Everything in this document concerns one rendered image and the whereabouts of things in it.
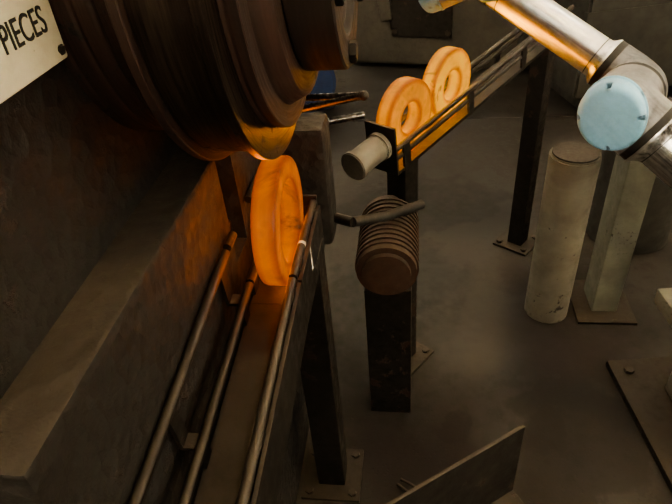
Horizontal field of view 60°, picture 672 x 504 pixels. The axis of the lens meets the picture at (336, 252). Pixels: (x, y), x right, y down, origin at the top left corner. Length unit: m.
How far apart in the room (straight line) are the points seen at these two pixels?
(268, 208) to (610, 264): 1.18
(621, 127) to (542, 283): 0.69
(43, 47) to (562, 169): 1.20
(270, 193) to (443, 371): 0.98
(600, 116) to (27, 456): 0.96
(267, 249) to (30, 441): 0.39
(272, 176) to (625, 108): 0.61
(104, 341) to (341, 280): 1.42
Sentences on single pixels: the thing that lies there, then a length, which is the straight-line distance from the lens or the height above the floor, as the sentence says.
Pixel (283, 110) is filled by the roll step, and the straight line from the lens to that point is 0.64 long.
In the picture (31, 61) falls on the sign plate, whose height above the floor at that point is 1.07.
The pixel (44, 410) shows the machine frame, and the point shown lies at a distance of 0.49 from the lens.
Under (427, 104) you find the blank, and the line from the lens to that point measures 1.26.
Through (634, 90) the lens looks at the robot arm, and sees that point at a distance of 1.09.
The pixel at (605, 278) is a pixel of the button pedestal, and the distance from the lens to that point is 1.76.
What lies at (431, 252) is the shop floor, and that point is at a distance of 1.99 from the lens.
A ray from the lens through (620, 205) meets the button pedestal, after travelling 1.63.
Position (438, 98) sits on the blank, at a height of 0.71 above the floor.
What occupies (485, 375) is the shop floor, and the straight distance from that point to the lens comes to 1.61.
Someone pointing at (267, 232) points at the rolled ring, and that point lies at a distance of 0.74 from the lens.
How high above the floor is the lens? 1.20
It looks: 37 degrees down
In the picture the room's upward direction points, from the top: 5 degrees counter-clockwise
